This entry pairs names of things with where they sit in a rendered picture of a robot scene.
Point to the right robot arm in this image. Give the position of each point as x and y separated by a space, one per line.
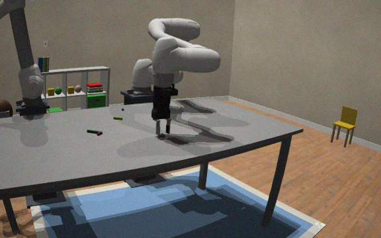
29 75

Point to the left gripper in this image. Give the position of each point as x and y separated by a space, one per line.
162 93

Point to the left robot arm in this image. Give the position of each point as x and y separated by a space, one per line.
172 53

